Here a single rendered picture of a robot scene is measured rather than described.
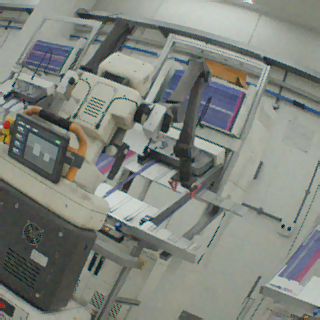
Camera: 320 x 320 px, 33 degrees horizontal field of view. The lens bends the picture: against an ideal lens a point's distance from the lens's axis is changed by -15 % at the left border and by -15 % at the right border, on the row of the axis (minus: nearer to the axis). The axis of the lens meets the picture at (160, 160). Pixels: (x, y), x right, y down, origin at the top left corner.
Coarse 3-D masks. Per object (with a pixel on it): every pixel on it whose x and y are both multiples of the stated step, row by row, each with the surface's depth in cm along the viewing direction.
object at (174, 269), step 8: (192, 240) 283; (176, 256) 284; (176, 264) 283; (184, 264) 286; (168, 272) 284; (176, 272) 282; (160, 280) 284; (168, 280) 282; (176, 280) 287; (160, 288) 283; (168, 288) 283; (152, 296) 283; (160, 296) 282; (152, 304) 282; (160, 304) 284; (144, 312) 282; (152, 312) 281
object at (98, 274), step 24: (96, 264) 333; (144, 264) 318; (168, 264) 326; (192, 264) 357; (96, 288) 328; (144, 288) 316; (192, 288) 364; (96, 312) 323; (120, 312) 316; (168, 312) 352
